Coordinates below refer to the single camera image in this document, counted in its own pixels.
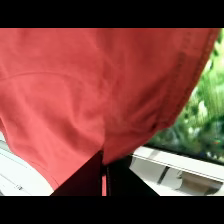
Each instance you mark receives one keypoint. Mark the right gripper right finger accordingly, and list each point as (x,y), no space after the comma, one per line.
(124,182)

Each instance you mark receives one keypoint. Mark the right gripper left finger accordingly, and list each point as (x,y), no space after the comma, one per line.
(86,180)

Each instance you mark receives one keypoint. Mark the red T-shirt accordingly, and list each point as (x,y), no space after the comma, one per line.
(100,93)

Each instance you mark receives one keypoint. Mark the silver frame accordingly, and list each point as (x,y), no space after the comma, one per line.
(180,166)

